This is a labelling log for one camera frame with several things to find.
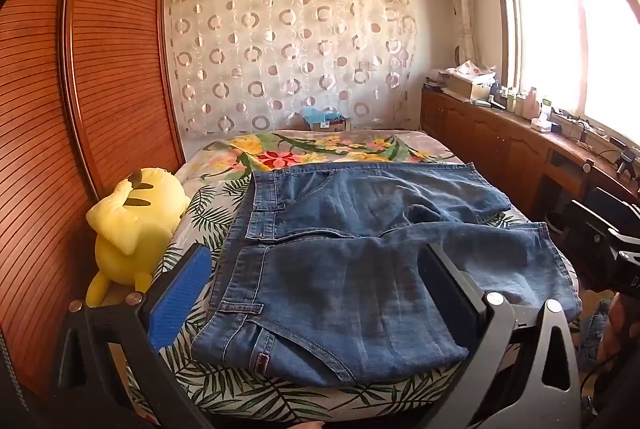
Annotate window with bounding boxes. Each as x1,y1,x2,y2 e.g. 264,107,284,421
492,0,640,134

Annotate tan box with papers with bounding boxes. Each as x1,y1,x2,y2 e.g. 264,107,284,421
445,60,498,102

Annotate cardboard box with blue cloth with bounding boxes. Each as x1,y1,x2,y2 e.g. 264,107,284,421
302,106,351,133

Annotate yellow plush toy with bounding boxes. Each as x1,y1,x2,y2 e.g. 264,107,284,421
85,167,192,308

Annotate group of small bottles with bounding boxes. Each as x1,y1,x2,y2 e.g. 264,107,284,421
505,86,542,117

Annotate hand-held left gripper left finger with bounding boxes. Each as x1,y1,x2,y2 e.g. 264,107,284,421
50,243,216,429

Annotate white power strip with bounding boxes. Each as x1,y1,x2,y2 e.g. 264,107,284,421
531,109,601,136

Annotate circle patterned curtain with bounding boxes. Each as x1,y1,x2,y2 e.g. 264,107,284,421
166,0,418,140

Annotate palm leaf printed sheet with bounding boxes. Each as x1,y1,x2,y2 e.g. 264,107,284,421
125,169,576,425

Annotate dark waste bin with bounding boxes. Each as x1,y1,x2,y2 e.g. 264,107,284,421
544,210,570,236

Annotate floral blanket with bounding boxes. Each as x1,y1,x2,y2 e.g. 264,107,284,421
175,129,466,182

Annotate wooden cabinet counter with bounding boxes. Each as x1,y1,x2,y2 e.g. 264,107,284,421
420,86,640,230

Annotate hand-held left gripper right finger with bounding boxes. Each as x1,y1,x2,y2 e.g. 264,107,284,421
417,241,583,429

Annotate blue denim pants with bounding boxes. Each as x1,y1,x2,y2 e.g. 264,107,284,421
191,161,583,387

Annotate wooden louvered wardrobe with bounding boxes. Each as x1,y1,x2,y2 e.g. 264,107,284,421
0,0,187,402

